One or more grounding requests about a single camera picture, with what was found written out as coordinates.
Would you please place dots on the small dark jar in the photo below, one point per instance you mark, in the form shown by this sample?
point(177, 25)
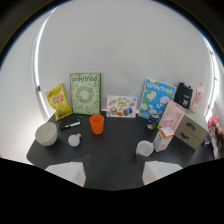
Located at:
point(151, 122)

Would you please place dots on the white pink bottle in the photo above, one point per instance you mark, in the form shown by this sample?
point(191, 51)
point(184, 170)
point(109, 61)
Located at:
point(197, 98)

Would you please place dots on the white orange carton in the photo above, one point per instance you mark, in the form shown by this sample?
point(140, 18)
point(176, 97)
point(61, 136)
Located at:
point(163, 138)

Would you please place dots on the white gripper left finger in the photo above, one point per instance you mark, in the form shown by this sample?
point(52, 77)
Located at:
point(68, 171)

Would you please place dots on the white ceramic bowl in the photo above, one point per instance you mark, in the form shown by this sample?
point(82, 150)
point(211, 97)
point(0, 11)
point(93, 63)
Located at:
point(46, 133)

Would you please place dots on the pink floral box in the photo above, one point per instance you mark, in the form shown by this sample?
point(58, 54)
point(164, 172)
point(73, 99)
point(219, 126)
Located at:
point(172, 117)

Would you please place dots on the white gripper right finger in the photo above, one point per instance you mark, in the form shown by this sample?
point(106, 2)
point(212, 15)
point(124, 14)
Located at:
point(157, 170)

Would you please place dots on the black pen holder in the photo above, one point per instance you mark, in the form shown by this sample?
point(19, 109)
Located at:
point(183, 95)

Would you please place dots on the orange plastic cup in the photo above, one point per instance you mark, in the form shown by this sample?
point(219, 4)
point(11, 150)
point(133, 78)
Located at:
point(97, 124)

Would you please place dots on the red white checkered cloth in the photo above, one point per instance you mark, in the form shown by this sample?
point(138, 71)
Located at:
point(216, 133)

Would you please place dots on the green onlytree book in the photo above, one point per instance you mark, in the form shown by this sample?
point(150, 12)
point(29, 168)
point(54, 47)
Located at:
point(85, 94)

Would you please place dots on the white food picture card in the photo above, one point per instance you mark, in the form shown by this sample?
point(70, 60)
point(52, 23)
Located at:
point(121, 106)

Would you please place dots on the white mug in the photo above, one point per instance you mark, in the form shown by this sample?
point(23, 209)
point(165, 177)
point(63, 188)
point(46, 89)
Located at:
point(145, 148)

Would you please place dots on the blue onlytree book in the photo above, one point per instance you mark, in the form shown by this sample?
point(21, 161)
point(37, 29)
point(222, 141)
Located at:
point(156, 98)

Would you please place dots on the white light bulb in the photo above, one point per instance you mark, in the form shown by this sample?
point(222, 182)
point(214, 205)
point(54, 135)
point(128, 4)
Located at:
point(74, 140)

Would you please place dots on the yellow chips bag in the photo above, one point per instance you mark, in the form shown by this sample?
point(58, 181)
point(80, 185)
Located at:
point(59, 101)

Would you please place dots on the black notebook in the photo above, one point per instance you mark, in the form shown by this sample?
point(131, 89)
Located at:
point(68, 121)

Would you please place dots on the beige drawer box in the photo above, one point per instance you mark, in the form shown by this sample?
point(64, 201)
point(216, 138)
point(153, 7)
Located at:
point(191, 131)

